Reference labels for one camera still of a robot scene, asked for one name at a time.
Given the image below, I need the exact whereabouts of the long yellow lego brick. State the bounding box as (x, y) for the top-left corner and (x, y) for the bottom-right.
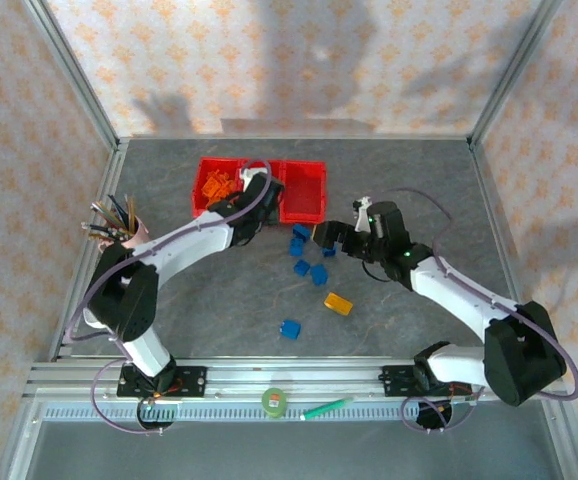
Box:
(323, 292), (354, 317)

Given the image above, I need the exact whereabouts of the red plastic bin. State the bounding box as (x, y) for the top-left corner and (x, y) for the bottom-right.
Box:
(233, 158), (286, 224)
(279, 159), (328, 225)
(192, 156), (243, 221)

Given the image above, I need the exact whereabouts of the pink cup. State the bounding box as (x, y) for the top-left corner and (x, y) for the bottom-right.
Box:
(98, 217), (151, 251)

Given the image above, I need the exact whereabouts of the dark blue pencil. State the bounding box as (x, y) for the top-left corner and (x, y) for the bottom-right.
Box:
(108, 194), (130, 234)

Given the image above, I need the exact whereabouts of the green pencil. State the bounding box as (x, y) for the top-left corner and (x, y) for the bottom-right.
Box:
(91, 201), (124, 232)

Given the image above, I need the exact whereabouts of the green marker pen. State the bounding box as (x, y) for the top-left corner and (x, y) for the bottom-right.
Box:
(301, 396), (356, 421)

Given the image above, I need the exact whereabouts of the green tape roll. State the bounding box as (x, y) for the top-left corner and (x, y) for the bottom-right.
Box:
(261, 387), (289, 419)

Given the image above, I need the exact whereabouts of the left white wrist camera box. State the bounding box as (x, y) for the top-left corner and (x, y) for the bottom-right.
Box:
(238, 167), (270, 191)

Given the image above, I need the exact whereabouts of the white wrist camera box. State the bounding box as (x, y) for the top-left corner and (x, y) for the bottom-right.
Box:
(351, 196), (374, 232)
(238, 167), (270, 191)

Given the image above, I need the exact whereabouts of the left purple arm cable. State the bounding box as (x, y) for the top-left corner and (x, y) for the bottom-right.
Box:
(63, 158), (274, 436)

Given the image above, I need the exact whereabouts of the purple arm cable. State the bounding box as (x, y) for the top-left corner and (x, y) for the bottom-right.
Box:
(63, 158), (274, 436)
(363, 187), (578, 434)

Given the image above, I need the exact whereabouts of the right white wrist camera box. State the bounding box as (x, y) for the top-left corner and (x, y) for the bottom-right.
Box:
(351, 196), (374, 232)

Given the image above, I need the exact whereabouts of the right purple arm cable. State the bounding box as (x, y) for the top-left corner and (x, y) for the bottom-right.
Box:
(363, 187), (578, 434)

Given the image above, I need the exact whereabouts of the aluminium table end rail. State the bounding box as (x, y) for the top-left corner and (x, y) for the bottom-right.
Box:
(118, 133), (473, 142)

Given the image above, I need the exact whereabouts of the aluminium table side rail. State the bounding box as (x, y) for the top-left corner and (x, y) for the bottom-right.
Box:
(48, 139), (130, 361)
(468, 139), (555, 361)

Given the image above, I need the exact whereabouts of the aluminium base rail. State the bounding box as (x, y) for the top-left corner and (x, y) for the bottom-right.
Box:
(23, 355), (569, 401)

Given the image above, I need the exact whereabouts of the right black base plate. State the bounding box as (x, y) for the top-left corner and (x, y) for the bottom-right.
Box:
(379, 364), (475, 401)

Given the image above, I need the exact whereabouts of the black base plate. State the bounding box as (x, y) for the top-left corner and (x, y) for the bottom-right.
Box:
(379, 364), (475, 401)
(116, 365), (208, 400)

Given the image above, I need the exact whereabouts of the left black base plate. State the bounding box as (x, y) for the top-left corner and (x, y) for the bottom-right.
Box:
(116, 365), (208, 400)

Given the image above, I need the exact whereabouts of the grey slotted cable duct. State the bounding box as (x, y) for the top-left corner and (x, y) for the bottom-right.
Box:
(41, 403), (470, 424)

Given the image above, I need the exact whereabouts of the aluminium frame post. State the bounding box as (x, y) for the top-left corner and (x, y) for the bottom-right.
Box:
(22, 0), (123, 154)
(467, 0), (565, 151)

